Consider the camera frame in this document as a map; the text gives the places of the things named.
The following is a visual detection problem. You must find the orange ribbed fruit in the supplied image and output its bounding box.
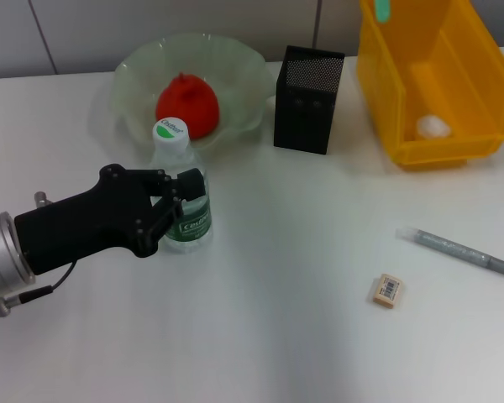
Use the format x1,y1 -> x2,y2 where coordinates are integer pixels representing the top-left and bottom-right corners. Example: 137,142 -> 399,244
155,71 -> 222,139

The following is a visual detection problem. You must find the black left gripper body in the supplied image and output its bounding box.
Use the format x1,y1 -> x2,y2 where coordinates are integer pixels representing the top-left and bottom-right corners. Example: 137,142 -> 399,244
14,163 -> 159,276

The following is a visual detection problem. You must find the black mesh pen holder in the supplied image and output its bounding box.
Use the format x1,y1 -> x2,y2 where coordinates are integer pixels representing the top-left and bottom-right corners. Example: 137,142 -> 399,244
272,44 -> 346,156

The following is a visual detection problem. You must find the grey marker pen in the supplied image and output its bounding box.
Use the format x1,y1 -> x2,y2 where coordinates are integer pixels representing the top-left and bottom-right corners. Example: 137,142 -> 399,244
396,226 -> 504,278

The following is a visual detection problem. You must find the white paper ball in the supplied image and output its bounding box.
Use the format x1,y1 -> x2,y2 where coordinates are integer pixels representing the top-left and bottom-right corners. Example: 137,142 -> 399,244
415,115 -> 451,139

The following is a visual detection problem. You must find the clear green-label water bottle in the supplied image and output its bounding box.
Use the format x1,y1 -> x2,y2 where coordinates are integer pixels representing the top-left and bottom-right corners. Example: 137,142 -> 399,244
148,118 -> 214,254

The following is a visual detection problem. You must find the green pen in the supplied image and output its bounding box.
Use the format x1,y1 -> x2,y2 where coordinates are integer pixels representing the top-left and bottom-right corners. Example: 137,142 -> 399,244
373,0 -> 392,24

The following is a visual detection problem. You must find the green glass fruit plate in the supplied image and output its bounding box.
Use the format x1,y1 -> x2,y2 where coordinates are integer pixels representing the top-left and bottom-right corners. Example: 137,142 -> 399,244
113,34 -> 274,152

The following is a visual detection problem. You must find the beige eraser with barcode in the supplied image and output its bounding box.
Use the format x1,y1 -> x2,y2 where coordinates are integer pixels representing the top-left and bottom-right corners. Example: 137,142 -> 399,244
367,273 -> 406,311

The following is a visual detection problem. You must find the yellow plastic storage bin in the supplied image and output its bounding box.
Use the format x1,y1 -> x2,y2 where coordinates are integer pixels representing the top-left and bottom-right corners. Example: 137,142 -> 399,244
355,0 -> 504,171

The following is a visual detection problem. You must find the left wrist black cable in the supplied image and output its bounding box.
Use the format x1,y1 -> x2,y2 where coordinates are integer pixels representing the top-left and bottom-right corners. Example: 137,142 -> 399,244
0,262 -> 76,318

